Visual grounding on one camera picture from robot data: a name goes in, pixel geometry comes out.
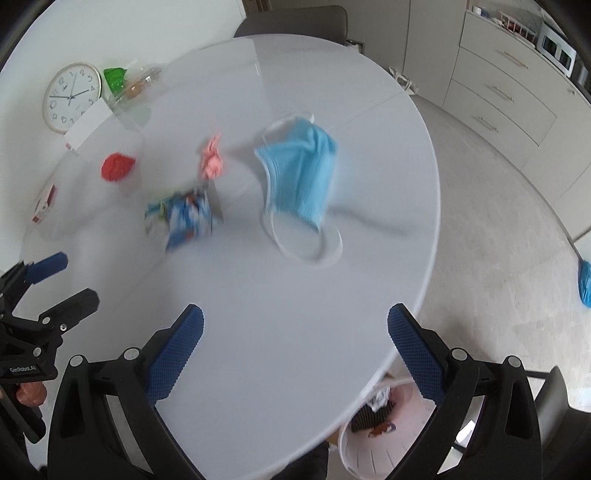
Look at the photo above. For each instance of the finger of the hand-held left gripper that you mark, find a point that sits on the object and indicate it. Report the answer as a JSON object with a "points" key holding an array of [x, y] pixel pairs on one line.
{"points": [[46, 267], [74, 304]]}

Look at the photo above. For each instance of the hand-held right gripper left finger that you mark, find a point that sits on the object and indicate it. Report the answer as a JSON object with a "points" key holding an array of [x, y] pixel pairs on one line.
{"points": [[178, 350]]}

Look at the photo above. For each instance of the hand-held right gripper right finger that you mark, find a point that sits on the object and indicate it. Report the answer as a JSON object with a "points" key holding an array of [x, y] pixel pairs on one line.
{"points": [[413, 355]]}

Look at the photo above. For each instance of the silver wrapper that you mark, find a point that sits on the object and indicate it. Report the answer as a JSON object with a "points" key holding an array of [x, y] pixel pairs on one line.
{"points": [[381, 397]]}

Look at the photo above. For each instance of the black foam net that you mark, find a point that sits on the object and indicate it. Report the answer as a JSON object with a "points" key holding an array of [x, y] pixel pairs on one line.
{"points": [[369, 417]]}

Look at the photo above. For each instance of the brown orange wrapper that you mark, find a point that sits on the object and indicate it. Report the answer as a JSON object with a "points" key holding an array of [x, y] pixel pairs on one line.
{"points": [[382, 429]]}

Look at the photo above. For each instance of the pink trash bin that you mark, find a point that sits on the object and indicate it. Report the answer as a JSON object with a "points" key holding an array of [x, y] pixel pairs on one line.
{"points": [[383, 454]]}

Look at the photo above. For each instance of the red paper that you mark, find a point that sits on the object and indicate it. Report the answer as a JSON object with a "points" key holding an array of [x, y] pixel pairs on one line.
{"points": [[117, 167]]}

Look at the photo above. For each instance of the blue snack wrapper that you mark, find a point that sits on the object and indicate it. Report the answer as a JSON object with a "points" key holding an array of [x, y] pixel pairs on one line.
{"points": [[184, 219]]}

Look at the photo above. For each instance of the pink wrapper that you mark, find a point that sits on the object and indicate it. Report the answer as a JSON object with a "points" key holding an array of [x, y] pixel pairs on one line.
{"points": [[212, 161]]}

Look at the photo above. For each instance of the blue face mask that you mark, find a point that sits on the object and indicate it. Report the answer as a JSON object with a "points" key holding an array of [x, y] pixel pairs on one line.
{"points": [[300, 175]]}

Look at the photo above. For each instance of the person's left hand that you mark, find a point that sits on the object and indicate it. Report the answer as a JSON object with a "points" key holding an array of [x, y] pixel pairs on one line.
{"points": [[32, 395]]}

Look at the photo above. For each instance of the red and white box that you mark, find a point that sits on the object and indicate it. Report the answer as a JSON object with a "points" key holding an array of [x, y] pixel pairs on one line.
{"points": [[46, 203]]}

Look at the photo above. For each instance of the small red white packet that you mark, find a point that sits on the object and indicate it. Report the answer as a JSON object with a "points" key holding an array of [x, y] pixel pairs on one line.
{"points": [[69, 146]]}

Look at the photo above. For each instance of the white paper card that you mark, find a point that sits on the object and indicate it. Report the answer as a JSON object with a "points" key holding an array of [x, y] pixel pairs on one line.
{"points": [[87, 124]]}

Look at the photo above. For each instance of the blue plastic bag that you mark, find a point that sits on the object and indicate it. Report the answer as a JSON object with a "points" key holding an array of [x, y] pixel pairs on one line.
{"points": [[585, 284]]}

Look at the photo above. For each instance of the green plastic bag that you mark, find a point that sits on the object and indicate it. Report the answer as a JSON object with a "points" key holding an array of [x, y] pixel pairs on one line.
{"points": [[115, 79]]}

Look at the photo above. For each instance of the clear plastic snack bag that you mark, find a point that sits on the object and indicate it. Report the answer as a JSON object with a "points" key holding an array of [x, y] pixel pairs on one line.
{"points": [[138, 83]]}

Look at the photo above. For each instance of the beige drawer cabinet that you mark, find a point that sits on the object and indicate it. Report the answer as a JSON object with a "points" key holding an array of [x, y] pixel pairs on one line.
{"points": [[498, 83]]}

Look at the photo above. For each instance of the beige wardrobe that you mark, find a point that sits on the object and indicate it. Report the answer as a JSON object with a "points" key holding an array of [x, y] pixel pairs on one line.
{"points": [[415, 27]]}

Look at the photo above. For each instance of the white countertop appliance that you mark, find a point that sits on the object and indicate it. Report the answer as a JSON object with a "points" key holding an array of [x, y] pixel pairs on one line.
{"points": [[556, 48]]}

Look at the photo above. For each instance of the grey chair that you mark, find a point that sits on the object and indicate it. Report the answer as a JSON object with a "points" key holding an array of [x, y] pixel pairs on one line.
{"points": [[295, 23]]}

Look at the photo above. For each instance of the white dish rack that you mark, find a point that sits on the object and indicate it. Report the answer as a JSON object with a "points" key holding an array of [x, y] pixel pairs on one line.
{"points": [[515, 22]]}

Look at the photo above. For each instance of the round white wall clock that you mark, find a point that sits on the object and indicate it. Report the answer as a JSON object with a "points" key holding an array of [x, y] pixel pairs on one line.
{"points": [[69, 99]]}

